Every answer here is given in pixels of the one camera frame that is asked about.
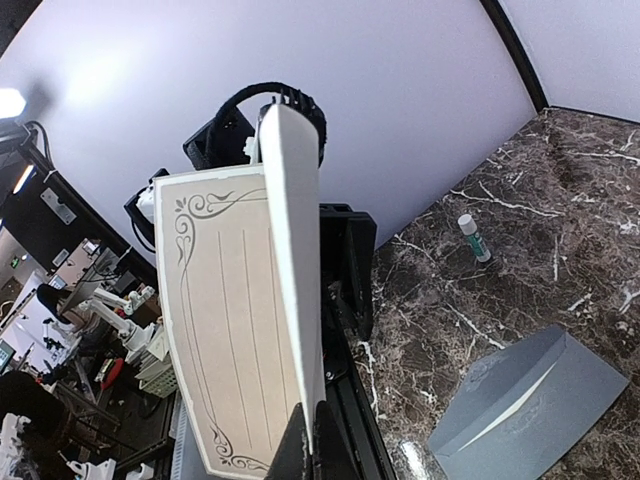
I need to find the beige letter sheet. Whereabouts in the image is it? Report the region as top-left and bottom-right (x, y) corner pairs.
(154, 104), (326, 479)

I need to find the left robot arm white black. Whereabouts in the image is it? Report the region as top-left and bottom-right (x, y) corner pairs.
(183, 82), (377, 341)

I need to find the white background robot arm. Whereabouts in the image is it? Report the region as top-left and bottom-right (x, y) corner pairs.
(80, 283), (325, 479)

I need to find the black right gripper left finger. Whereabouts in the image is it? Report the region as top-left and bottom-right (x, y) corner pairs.
(267, 403), (312, 480)

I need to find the grey paper envelope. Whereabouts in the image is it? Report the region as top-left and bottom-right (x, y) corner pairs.
(428, 325), (629, 479)

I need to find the black left frame post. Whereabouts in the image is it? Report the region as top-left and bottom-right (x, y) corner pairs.
(480, 0), (549, 113)

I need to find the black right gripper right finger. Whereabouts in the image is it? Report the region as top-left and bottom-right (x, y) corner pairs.
(312, 401), (362, 480)

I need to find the green white glue stick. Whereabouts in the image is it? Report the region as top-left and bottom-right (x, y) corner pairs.
(457, 214), (492, 263)

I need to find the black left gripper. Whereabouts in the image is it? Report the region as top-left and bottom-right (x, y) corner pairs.
(319, 203), (377, 341)

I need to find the green perforated plastic basket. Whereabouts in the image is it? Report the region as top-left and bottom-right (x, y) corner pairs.
(135, 361), (178, 398)

